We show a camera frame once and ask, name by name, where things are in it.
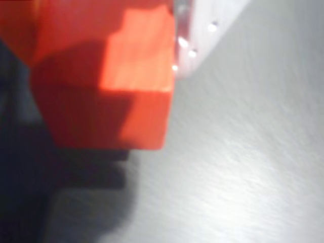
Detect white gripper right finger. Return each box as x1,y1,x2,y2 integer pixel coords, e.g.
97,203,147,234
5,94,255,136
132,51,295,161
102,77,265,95
174,0,251,78

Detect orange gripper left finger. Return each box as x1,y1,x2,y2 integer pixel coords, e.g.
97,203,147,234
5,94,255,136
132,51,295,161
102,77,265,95
0,0,39,68

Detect red block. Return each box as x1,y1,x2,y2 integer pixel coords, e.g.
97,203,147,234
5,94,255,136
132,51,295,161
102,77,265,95
30,0,176,150

